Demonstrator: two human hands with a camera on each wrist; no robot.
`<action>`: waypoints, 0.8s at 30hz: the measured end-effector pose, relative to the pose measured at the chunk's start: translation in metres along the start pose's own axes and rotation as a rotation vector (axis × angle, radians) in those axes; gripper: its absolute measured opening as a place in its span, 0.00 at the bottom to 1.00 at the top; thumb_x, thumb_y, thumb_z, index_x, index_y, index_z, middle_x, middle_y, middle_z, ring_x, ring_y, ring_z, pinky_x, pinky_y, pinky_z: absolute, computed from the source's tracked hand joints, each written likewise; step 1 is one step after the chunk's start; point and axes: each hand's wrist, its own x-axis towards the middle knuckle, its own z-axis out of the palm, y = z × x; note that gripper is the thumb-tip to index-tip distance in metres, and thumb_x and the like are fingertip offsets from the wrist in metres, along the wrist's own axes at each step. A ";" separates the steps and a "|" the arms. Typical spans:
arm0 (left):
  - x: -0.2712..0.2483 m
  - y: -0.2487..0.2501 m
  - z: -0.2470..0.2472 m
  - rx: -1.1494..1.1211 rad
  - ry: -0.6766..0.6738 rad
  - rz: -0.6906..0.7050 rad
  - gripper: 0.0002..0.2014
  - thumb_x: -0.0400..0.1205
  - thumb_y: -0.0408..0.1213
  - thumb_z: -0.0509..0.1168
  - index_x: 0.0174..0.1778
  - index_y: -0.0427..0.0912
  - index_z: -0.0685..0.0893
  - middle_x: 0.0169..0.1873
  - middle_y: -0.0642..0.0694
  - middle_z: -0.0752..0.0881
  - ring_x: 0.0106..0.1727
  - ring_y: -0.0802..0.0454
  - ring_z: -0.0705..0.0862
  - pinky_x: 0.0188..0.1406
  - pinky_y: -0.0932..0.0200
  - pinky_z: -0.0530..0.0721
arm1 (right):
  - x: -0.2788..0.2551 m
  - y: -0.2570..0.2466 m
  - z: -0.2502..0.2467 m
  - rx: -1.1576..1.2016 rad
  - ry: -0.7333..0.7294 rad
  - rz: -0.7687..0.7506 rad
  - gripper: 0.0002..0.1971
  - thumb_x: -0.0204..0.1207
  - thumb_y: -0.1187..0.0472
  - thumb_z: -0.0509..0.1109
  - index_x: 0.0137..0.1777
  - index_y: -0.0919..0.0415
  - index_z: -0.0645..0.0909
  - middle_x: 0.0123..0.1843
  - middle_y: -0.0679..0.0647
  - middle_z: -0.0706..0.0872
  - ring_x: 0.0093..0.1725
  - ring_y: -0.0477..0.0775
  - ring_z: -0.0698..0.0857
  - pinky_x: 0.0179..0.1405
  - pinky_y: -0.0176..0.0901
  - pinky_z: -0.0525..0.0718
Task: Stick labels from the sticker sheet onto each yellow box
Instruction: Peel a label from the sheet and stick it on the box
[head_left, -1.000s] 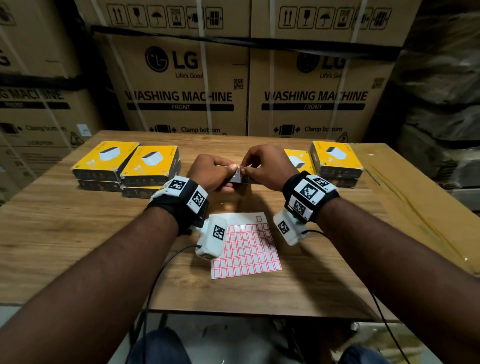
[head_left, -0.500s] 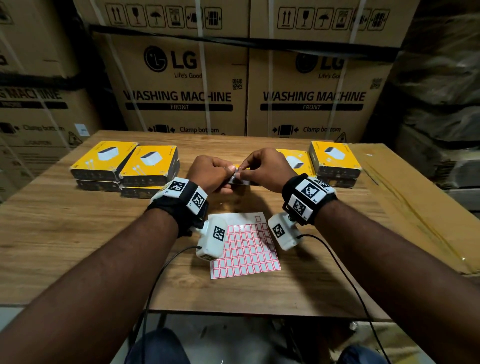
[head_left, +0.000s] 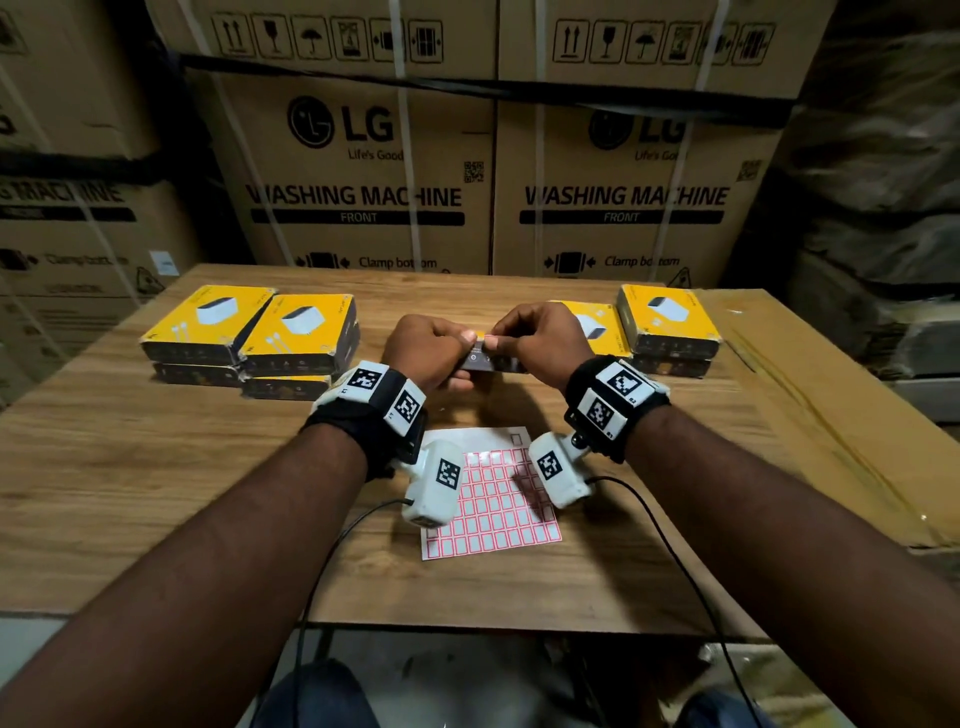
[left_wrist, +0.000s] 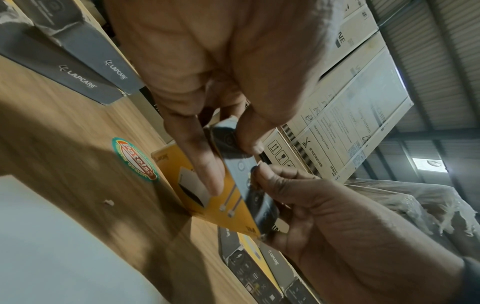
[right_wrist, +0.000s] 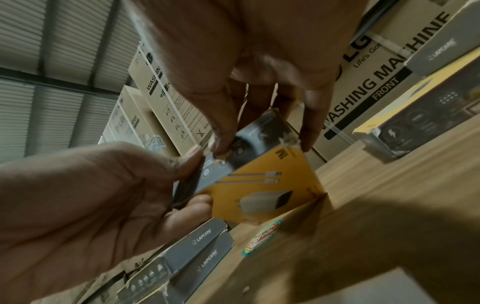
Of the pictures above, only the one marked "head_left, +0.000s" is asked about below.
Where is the stack of large printed cartons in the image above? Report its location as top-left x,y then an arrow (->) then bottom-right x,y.
0,0 -> 838,410

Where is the sheet of red-bordered labels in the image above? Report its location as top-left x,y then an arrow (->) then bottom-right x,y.
419,425 -> 564,562

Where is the person's left forearm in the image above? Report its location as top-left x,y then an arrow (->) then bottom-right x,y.
0,423 -> 369,728

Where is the person's leg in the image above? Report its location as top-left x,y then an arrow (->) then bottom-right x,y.
674,688 -> 774,728
254,659 -> 380,728

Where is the black stretch wrap band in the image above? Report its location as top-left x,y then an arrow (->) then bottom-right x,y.
0,149 -> 204,187
176,52 -> 796,129

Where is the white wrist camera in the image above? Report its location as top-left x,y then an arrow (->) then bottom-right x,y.
528,431 -> 596,510
399,440 -> 466,529

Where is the person's left leg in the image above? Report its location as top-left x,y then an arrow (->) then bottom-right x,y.
254,659 -> 380,728

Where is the person's right leg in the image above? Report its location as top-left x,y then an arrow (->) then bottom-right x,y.
674,688 -> 774,728

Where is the person's right hand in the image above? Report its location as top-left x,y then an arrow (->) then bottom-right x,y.
483,301 -> 596,394

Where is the group of yellow boxes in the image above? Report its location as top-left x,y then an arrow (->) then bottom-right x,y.
138,284 -> 363,403

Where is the plastic wrapped cardboard stack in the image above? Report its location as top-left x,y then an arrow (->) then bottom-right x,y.
723,0 -> 960,425

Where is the person's left hand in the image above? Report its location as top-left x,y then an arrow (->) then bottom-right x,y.
380,313 -> 479,395

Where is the flat brown cardboard sheet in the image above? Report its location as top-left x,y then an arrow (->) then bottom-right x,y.
693,288 -> 960,549

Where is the person's right forearm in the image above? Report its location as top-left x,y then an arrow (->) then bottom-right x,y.
626,404 -> 960,728

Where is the black wristband with marker tags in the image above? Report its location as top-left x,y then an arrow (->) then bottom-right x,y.
563,354 -> 673,464
302,361 -> 429,481

